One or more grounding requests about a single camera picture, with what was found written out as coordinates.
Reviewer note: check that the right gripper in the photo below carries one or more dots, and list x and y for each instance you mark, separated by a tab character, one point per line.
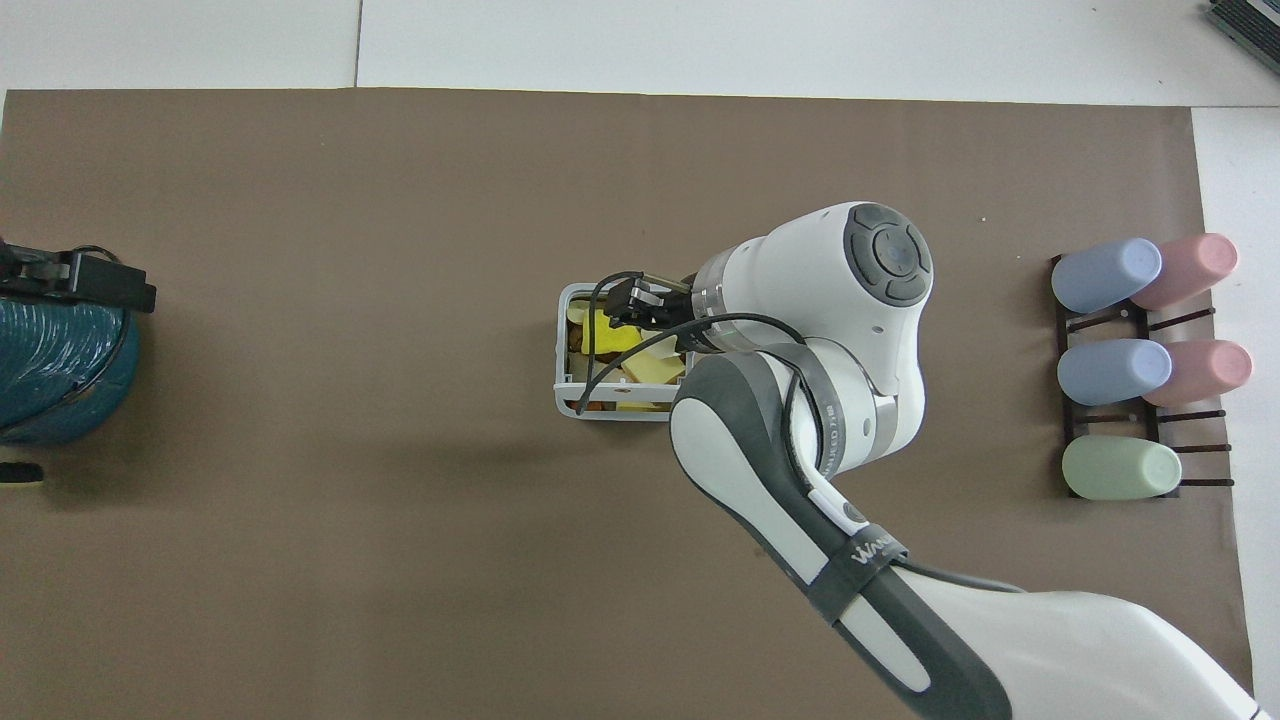
672	312

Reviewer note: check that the black bin pedal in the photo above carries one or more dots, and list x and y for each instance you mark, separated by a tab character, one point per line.
18	473

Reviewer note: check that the white plastic basket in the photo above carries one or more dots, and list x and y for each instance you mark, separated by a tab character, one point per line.
563	395

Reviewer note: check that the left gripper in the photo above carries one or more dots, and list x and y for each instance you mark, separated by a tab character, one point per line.
30	282

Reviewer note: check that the pink plastic cup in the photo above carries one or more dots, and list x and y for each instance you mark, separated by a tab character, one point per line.
1195	265
1210	372

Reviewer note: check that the yellow items in basket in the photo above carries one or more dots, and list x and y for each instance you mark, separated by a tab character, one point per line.
655	365

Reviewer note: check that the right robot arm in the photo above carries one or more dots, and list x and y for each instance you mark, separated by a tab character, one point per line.
820	270

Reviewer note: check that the green plastic cup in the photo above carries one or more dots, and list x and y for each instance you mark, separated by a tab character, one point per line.
1120	468

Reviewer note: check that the dark grey ribbed object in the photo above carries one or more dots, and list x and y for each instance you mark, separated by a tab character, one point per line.
1248	20

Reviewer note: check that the black cup rack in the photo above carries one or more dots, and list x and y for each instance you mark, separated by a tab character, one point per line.
1150	420

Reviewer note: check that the blue plastic cup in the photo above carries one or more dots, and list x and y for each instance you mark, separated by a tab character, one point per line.
1100	278
1110	372

